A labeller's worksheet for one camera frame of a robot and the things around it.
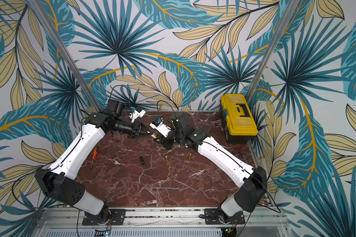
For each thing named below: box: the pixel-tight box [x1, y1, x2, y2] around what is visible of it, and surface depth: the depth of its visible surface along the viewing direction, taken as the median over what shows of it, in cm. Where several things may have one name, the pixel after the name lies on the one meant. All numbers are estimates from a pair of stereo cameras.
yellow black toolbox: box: [219, 93, 259, 144], surface depth 97 cm
